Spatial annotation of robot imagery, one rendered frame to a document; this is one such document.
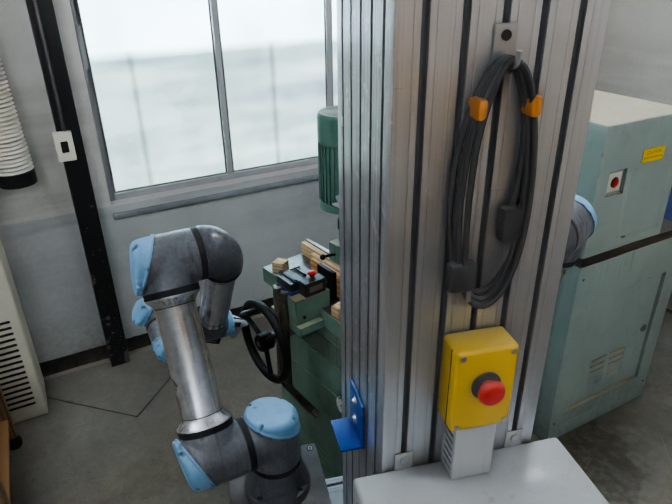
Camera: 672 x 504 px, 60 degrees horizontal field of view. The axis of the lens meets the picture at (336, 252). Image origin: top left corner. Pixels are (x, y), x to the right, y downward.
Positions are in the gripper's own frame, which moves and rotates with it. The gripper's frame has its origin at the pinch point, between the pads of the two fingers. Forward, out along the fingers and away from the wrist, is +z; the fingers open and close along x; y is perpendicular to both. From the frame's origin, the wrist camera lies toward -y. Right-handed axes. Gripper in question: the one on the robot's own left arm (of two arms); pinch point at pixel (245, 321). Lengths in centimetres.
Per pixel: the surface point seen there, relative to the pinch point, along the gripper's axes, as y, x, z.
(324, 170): -52, 0, 6
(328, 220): -28, -120, 123
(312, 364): 11.7, 0.6, 34.6
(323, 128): -64, 1, -1
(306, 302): -11.9, 7.0, 14.4
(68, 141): -22, -128, -27
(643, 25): -197, -30, 204
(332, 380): 11.5, 12.4, 34.4
